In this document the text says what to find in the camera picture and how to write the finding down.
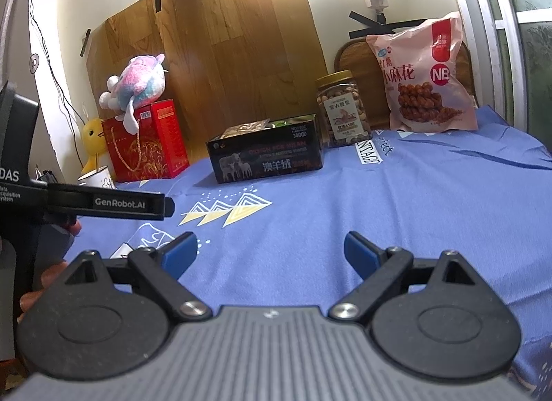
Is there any blue printed bedsheet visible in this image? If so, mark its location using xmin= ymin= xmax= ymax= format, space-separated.
xmin=0 ymin=105 xmax=552 ymax=401

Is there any beige snack packet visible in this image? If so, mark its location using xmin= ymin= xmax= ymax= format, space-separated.
xmin=223 ymin=119 xmax=271 ymax=139

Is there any person's left hand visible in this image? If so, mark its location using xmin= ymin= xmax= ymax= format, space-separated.
xmin=17 ymin=221 xmax=83 ymax=325

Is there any wood-grain wall panel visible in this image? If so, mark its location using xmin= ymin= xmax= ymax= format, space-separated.
xmin=86 ymin=0 xmax=331 ymax=165

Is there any thin black wall cable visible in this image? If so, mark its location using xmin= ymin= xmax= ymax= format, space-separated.
xmin=28 ymin=0 xmax=85 ymax=128

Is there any black cardboard box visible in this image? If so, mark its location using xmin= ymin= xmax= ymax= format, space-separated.
xmin=206 ymin=114 xmax=325 ymax=185

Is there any white window frame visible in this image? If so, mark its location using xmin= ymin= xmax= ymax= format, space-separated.
xmin=448 ymin=0 xmax=552 ymax=149

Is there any pastel plush toy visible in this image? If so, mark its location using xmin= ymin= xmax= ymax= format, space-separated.
xmin=99 ymin=53 xmax=167 ymax=133

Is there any red gift bag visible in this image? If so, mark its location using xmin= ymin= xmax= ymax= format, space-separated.
xmin=102 ymin=99 xmax=191 ymax=183

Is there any pink twisted snack bag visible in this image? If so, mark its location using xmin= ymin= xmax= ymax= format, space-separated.
xmin=365 ymin=12 xmax=480 ymax=133

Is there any white cup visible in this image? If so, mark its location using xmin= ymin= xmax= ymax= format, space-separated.
xmin=78 ymin=168 xmax=116 ymax=190

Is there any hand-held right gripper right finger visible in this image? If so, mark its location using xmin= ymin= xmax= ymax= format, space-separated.
xmin=328 ymin=231 xmax=482 ymax=323

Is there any yellow duck toy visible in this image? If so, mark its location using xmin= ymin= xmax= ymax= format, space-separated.
xmin=82 ymin=116 xmax=108 ymax=176

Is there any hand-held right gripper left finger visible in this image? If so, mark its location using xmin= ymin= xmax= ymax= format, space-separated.
xmin=65 ymin=231 xmax=213 ymax=323

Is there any nut jar with gold lid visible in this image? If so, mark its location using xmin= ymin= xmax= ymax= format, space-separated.
xmin=314 ymin=70 xmax=373 ymax=148

